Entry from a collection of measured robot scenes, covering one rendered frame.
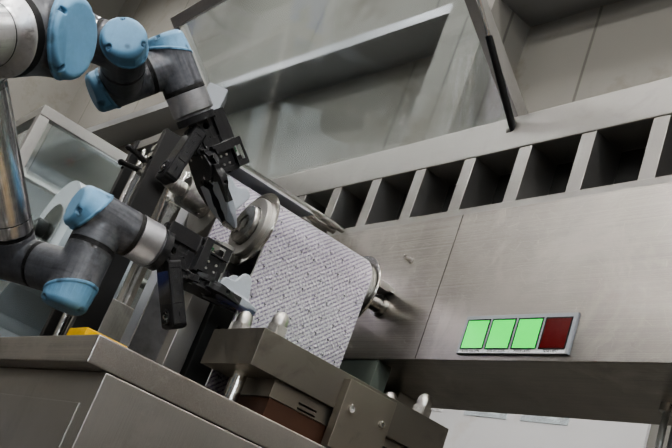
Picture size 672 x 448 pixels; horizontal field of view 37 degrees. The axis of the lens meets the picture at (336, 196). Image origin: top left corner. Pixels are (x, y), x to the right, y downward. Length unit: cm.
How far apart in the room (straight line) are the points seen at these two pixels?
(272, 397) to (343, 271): 39
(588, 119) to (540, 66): 285
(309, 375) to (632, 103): 71
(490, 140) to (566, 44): 267
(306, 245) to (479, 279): 31
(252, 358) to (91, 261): 29
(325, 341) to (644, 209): 61
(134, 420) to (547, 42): 365
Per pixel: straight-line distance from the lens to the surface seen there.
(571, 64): 454
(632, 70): 428
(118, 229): 161
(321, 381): 158
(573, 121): 186
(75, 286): 157
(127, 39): 164
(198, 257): 167
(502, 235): 182
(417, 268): 195
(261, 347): 152
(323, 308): 183
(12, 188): 160
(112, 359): 135
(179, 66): 179
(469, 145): 205
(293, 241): 180
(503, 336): 168
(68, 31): 138
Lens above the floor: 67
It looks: 22 degrees up
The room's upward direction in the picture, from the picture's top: 21 degrees clockwise
